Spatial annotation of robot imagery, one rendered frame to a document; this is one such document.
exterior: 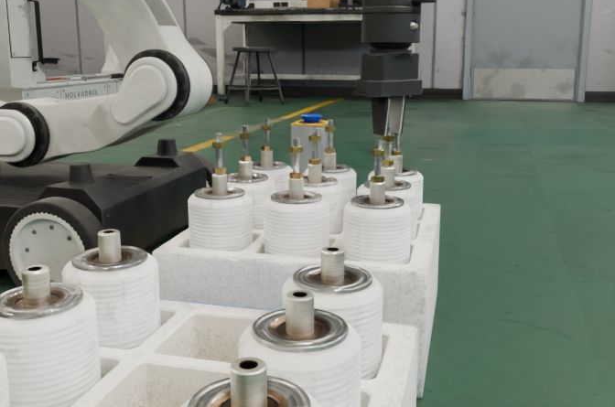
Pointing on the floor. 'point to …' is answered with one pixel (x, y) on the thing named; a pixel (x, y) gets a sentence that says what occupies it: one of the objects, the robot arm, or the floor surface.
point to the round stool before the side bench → (257, 73)
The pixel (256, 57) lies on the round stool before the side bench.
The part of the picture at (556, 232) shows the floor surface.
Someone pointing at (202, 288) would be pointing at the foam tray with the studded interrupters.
